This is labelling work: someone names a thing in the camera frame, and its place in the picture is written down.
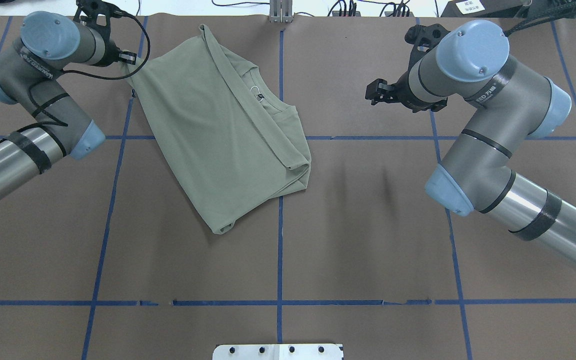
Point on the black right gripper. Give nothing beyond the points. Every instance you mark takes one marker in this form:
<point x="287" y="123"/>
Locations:
<point x="402" y="93"/>

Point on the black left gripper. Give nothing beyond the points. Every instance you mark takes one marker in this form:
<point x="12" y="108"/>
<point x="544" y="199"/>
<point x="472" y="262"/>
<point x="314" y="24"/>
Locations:
<point x="112" y="53"/>

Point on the olive green long-sleeve shirt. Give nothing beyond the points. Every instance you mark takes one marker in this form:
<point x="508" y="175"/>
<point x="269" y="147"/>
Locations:
<point x="230" y="142"/>

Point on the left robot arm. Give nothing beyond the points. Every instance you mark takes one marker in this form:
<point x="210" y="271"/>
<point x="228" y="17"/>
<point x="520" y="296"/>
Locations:
<point x="29" y="72"/>

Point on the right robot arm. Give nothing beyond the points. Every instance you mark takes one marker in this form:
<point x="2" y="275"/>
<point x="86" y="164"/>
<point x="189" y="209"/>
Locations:
<point x="513" y="103"/>

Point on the aluminium frame post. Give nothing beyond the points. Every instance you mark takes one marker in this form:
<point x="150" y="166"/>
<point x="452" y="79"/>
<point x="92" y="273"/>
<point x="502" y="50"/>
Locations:
<point x="281" y="11"/>

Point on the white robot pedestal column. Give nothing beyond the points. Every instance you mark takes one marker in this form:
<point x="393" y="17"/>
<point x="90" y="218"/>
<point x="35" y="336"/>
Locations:
<point x="278" y="351"/>

